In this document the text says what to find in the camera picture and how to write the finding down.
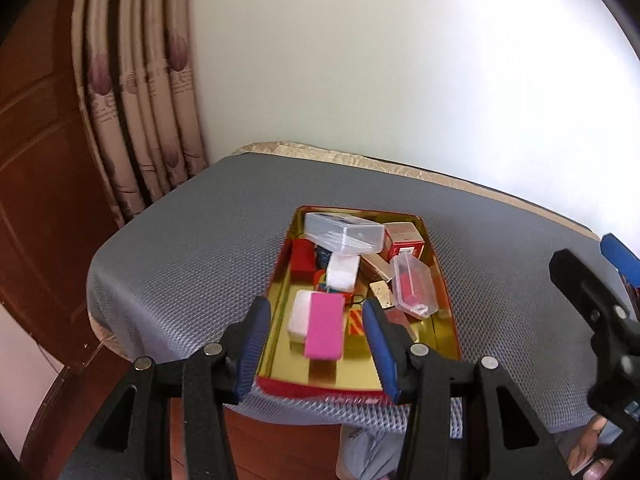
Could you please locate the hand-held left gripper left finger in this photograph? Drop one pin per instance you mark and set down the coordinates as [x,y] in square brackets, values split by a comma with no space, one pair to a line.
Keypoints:
[252,350]

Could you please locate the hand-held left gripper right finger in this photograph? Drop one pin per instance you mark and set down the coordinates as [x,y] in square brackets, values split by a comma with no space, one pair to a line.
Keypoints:
[380,355]

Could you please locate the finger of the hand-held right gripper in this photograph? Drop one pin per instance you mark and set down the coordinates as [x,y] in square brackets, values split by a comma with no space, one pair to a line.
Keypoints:
[590,297]
[620,256]

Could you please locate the red tin box gold interior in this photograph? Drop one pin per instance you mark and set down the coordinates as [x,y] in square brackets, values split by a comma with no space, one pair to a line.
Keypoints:
[287,360]

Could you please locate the white charger cube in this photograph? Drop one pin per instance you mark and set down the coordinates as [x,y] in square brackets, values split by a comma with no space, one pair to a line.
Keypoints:
[299,317]

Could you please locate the pink box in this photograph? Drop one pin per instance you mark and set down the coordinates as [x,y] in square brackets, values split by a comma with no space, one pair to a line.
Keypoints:
[325,332]

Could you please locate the small cream box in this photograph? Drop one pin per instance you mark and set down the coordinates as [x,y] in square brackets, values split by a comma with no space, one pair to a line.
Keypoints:
[381,294]

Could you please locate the clear case with red contents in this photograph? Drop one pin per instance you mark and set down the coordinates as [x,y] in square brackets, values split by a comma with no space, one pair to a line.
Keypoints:
[415,285]

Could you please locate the white box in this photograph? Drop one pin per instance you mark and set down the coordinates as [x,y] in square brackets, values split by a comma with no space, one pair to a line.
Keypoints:
[342,272]

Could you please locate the red carton box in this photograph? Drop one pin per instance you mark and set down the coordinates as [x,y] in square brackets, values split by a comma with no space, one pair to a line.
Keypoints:
[405,242]

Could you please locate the blue patterned small tin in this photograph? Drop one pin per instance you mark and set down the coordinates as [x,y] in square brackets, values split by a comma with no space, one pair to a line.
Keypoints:
[322,254]

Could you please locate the clear plastic box with cards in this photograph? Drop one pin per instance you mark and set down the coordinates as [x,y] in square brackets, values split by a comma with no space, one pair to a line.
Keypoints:
[345,232]

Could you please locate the person's right hand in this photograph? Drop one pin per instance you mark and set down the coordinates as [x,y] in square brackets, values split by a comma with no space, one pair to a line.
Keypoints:
[590,445]

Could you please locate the beige patterned curtain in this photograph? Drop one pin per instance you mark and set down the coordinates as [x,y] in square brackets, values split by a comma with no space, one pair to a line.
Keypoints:
[150,110]

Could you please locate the brown wooden wardrobe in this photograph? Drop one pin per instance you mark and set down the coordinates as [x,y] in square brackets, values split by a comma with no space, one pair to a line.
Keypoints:
[40,185]

